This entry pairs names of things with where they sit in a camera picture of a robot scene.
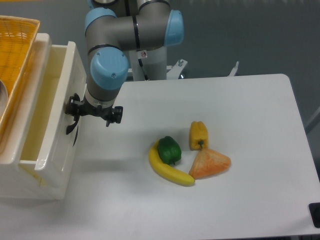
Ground black lower drawer handle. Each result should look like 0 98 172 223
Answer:
72 126 79 147

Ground white drawer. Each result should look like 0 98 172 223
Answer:
19 41 86 189

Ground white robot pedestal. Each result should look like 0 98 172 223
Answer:
124 46 240 82

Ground yellow woven basket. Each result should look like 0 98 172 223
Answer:
0 15 41 135

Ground black cable on pedestal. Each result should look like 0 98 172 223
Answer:
137 49 151 81

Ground orange triangular sandwich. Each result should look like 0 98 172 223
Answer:
188 148 232 179

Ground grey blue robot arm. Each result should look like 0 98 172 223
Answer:
65 0 184 134

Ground white drawer cabinet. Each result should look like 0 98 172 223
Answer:
0 33 86 200

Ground yellow banana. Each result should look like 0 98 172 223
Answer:
148 140 195 187

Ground black drawer handle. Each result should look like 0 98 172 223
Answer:
72 126 79 147
65 115 80 135

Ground yellow bell pepper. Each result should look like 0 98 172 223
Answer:
189 121 209 150

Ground black top drawer handle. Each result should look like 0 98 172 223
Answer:
65 115 80 135

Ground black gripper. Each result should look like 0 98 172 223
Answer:
64 93 124 127

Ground black corner object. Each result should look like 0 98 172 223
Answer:
308 202 320 229

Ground green bell pepper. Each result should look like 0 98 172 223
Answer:
157 136 182 165

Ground metal bowl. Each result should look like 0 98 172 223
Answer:
0 80 9 117

